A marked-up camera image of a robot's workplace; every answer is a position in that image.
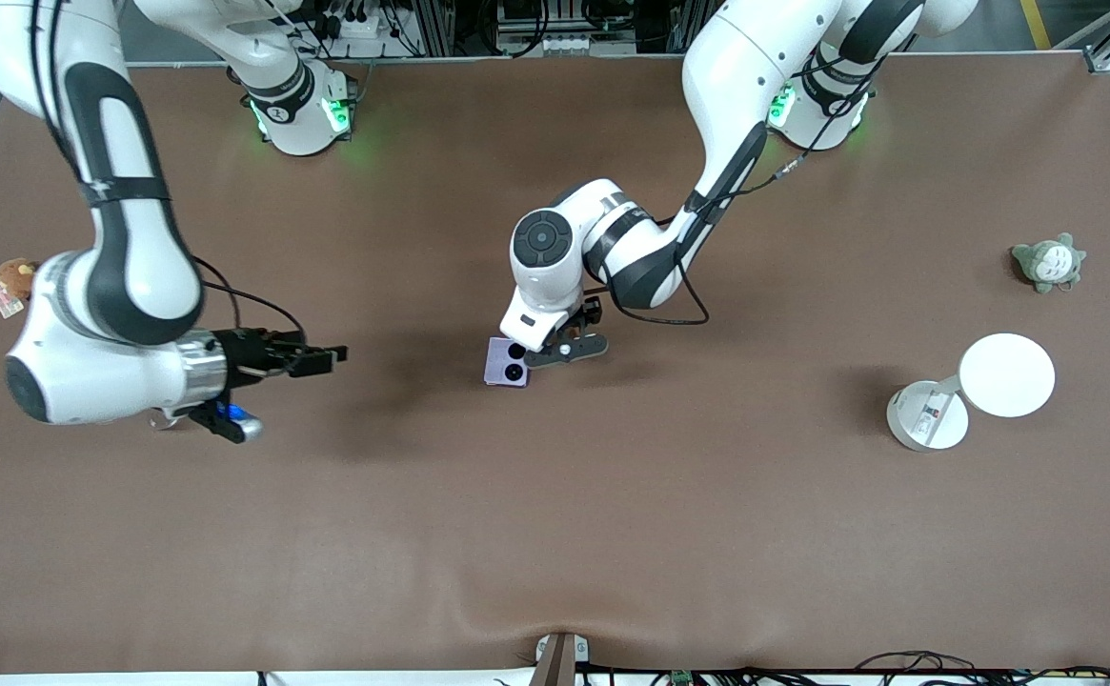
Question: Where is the lilac flip phone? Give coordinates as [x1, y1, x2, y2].
[483, 336, 530, 389]

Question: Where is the grey green plush toy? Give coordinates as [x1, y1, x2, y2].
[1010, 232, 1087, 295]

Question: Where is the white power strip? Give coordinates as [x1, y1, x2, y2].
[319, 13, 395, 41]

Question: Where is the black looped cable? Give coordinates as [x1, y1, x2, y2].
[855, 651, 977, 674]

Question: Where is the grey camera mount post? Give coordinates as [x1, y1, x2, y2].
[535, 633, 590, 686]

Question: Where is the brown plush toy with tag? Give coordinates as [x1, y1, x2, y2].
[0, 257, 39, 319]

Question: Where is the white round folding lamp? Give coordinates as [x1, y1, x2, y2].
[886, 333, 1058, 452]

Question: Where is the grey equipment rack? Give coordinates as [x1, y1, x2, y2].
[495, 0, 638, 56]

